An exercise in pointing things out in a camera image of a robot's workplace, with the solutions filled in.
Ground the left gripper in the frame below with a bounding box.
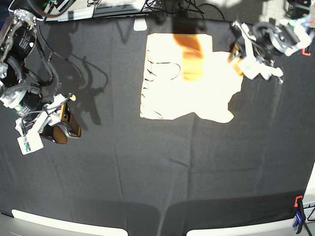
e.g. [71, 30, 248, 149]
[227, 21, 284, 84]

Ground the yellow t-shirt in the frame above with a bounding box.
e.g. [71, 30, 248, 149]
[140, 33, 243, 123]

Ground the red black clamp right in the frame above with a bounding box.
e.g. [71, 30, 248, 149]
[301, 47, 311, 56]

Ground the red blue clamp bottom right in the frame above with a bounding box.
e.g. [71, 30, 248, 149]
[293, 195, 306, 235]

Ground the grey camera stand base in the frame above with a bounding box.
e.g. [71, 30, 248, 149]
[133, 17, 148, 32]

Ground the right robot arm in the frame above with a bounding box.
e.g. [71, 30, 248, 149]
[0, 7, 81, 155]

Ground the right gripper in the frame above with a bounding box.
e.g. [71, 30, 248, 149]
[15, 93, 81, 155]

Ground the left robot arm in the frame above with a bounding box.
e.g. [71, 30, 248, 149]
[227, 0, 315, 84]

